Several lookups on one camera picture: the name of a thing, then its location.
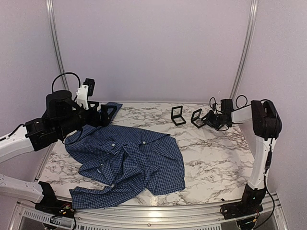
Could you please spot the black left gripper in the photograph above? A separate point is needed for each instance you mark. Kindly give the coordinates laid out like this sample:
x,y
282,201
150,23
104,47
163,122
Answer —
x,y
103,121

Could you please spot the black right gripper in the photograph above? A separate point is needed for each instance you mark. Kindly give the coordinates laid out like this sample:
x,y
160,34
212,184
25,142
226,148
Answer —
x,y
209,122

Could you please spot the blue plaid shirt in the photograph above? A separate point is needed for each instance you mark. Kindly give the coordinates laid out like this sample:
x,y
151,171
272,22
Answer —
x,y
126,160

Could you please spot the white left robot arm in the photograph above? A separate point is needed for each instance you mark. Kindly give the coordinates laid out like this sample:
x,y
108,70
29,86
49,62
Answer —
x,y
62,116

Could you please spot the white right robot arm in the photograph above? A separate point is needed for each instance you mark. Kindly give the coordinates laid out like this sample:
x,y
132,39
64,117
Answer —
x,y
266,125

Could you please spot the black open display box middle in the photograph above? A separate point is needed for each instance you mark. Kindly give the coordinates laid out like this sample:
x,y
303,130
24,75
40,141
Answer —
x,y
195,116

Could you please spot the black open display box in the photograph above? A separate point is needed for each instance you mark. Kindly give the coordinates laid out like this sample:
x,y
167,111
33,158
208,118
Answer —
x,y
176,115
195,116

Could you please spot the black open display box left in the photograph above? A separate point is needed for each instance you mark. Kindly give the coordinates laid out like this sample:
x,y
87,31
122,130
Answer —
x,y
176,115

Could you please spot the black wrist camera on left gripper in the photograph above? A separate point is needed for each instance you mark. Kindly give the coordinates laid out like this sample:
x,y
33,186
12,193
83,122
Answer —
x,y
84,92

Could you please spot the aluminium front frame rail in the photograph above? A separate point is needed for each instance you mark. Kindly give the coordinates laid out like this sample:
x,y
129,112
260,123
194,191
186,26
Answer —
x,y
133,217

